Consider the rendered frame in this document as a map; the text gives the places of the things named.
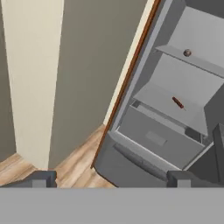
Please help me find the dark grey fridge door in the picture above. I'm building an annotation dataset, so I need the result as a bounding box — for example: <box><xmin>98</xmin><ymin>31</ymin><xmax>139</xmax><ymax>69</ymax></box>
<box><xmin>185</xmin><ymin>122</ymin><xmax>224</xmax><ymax>187</ymax></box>

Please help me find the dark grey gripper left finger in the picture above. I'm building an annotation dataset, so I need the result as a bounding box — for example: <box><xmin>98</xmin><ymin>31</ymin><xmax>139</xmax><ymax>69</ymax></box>
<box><xmin>1</xmin><ymin>170</ymin><xmax>58</xmax><ymax>189</ymax></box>

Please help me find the narrow grey fridge shelf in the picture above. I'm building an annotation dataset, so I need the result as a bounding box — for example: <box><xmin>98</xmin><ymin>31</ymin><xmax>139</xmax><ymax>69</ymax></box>
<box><xmin>155</xmin><ymin>43</ymin><xmax>224</xmax><ymax>79</ymax></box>

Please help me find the grey freezer drawer front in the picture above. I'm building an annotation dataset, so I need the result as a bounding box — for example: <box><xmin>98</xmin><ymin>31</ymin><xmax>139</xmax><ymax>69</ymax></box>
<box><xmin>92</xmin><ymin>131</ymin><xmax>182</xmax><ymax>189</ymax></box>

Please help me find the wide grey fridge shelf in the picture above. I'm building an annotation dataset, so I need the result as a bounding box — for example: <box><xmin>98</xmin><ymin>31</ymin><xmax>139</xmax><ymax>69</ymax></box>
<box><xmin>132</xmin><ymin>82</ymin><xmax>210</xmax><ymax>137</ymax></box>

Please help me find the grey freezer drawer handle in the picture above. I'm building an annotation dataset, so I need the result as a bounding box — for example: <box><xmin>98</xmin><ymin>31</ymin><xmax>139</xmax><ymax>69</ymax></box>
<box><xmin>112</xmin><ymin>143</ymin><xmax>170</xmax><ymax>181</ymax></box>

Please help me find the grey fridge crisper drawer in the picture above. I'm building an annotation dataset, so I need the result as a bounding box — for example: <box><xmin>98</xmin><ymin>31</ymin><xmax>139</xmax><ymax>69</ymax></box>
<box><xmin>117</xmin><ymin>104</ymin><xmax>207</xmax><ymax>171</ymax></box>

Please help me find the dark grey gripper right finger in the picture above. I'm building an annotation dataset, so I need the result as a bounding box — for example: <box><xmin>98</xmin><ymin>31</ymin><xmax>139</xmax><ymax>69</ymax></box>
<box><xmin>166</xmin><ymin>170</ymin><xmax>224</xmax><ymax>189</ymax></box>

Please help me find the grey fridge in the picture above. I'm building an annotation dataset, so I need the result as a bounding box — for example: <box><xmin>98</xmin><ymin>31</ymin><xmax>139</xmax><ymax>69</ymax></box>
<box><xmin>92</xmin><ymin>0</ymin><xmax>224</xmax><ymax>189</ymax></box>

